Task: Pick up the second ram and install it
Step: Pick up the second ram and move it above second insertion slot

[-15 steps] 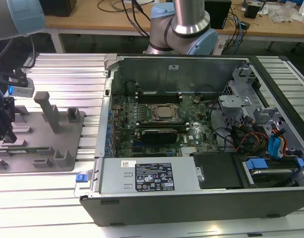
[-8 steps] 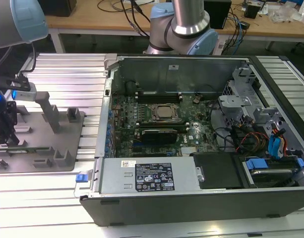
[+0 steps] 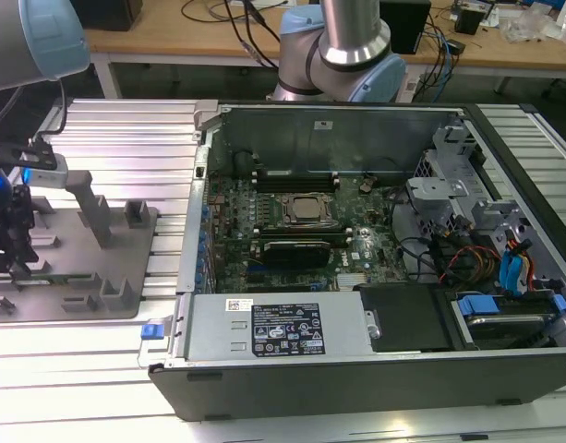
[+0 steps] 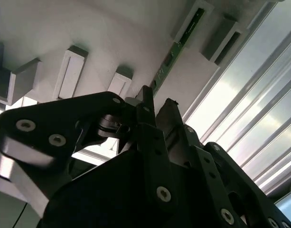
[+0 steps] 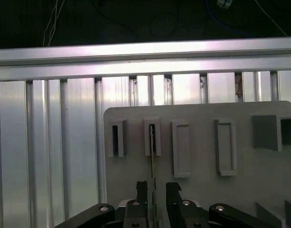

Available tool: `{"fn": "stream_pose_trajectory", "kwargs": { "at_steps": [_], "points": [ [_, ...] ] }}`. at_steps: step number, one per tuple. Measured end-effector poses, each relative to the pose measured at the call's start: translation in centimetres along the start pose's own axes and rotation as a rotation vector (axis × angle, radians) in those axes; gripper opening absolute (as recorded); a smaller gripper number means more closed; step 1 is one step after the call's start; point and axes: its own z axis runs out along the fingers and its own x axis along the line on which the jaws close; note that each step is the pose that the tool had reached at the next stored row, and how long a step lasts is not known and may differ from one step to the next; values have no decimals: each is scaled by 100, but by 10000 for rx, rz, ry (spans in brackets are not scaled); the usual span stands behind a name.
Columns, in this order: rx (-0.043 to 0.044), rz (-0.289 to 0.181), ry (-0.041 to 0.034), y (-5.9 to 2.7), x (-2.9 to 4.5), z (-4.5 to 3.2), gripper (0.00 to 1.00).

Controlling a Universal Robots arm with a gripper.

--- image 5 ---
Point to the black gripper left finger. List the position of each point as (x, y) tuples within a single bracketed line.
[(135, 213)]

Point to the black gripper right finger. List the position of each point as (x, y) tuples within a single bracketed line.
[(183, 213)]

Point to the grey parts rack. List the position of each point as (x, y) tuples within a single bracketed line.
[(202, 190)]

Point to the round silver object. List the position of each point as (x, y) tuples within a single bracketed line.
[(224, 4)]

